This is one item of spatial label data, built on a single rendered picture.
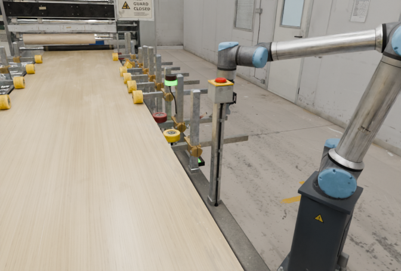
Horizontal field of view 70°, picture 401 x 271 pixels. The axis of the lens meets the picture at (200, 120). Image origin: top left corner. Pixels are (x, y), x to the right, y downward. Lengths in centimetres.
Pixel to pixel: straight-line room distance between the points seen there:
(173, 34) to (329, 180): 966
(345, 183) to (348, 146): 16
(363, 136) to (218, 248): 77
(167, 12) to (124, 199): 980
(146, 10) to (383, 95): 324
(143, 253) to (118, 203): 22
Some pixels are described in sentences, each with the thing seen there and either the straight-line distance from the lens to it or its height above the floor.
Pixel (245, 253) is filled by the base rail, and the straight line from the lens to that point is 107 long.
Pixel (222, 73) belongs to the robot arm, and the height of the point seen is 118.
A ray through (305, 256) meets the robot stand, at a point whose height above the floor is 21.
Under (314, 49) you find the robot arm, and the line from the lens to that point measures 136.
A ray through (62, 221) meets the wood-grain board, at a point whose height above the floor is 90.
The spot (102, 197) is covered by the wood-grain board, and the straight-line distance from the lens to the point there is 97.
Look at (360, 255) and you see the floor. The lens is 229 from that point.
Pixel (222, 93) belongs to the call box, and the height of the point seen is 119.
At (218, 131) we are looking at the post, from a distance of 107.
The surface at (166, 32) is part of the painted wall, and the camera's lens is 1058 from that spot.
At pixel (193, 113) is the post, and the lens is 129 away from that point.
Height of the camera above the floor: 147
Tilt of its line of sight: 22 degrees down
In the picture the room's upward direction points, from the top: 2 degrees clockwise
